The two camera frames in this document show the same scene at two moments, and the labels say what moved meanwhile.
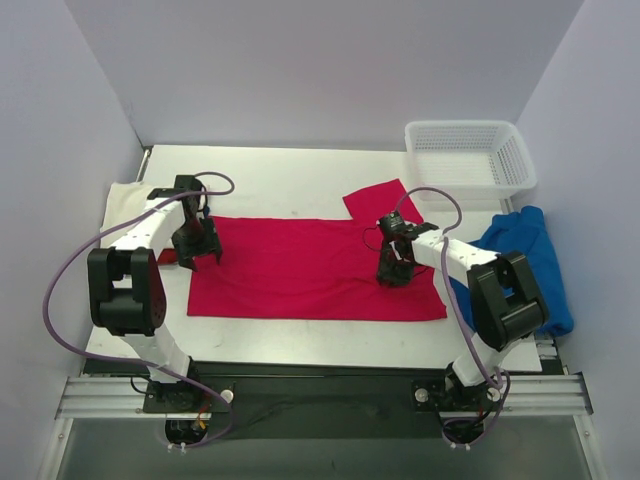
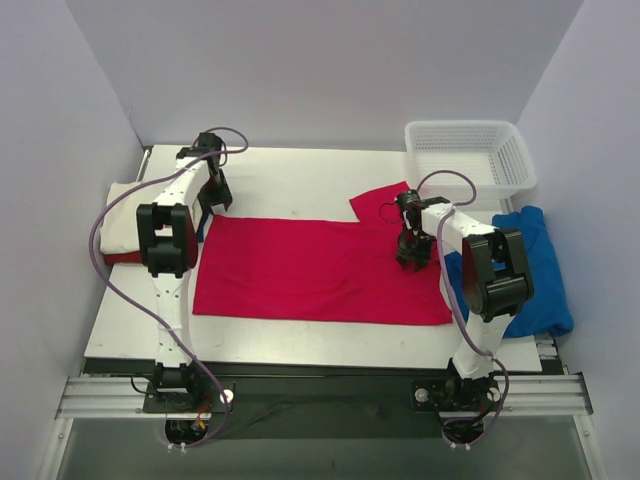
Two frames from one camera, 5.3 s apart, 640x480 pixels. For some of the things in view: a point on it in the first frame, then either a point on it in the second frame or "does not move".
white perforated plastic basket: [475, 159] does not move
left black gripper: [198, 248] to [216, 195]
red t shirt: [312, 269] does not move
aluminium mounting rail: [127, 398] does not move
